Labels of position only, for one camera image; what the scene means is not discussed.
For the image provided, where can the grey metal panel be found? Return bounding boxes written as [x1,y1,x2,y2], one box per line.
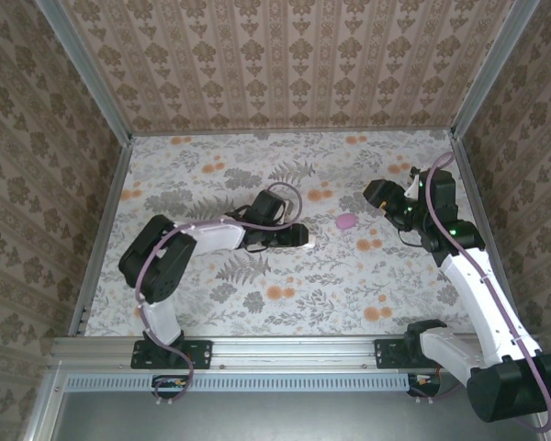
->
[50,390,548,441]

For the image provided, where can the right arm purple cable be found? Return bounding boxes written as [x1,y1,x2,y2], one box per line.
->
[426,152,551,433]

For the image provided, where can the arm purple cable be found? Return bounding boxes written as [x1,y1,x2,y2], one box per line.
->
[426,152,551,433]
[135,182,304,405]

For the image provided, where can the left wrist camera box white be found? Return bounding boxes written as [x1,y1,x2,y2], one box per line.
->
[279,198,302,221]

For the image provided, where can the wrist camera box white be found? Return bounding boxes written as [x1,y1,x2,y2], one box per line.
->
[279,198,302,221]
[402,167,423,199]

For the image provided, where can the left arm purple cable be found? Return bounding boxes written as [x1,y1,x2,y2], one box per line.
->
[135,182,304,405]

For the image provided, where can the left wrist thin black cable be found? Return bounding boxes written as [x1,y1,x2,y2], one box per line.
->
[231,204,276,253]

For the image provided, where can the wrist thin black cable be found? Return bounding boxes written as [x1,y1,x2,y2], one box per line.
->
[231,204,276,253]
[394,214,424,248]

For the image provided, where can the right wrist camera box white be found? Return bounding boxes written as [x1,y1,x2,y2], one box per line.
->
[402,167,423,199]

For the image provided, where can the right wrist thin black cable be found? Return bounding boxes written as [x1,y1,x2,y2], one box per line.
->
[394,214,424,248]

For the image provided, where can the right aluminium side rail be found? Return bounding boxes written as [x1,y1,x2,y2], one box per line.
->
[449,132,527,334]

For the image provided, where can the aluminium side rail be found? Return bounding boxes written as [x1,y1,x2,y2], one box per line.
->
[67,136,134,339]
[449,132,527,334]

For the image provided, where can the thin aluminium wall rail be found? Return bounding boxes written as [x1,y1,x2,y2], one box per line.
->
[130,127,455,137]

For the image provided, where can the right aluminium corner post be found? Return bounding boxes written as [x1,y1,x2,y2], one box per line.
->
[449,0,545,139]

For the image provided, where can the aluminium corner post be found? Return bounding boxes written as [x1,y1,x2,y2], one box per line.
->
[449,0,545,139]
[33,0,134,144]

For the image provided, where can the long aluminium base rail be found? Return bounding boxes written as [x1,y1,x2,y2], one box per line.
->
[50,334,545,369]

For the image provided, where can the left aluminium side rail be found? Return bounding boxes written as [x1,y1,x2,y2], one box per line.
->
[67,136,134,339]

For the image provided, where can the grey slotted cable duct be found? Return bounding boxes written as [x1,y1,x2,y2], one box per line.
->
[66,372,442,392]

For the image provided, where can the right black cable junction box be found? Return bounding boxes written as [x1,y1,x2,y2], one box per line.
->
[406,372,442,399]

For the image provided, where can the black cable junction box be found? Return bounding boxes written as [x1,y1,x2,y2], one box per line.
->
[151,374,190,401]
[406,372,442,399]

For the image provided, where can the left black cable junction box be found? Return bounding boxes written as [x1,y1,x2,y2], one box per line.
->
[151,374,190,401]

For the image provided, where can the left aluminium corner post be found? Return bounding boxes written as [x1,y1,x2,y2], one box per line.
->
[33,0,134,144]

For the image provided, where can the aluminium lower frame bar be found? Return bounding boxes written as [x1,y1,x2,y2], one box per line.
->
[21,369,68,441]

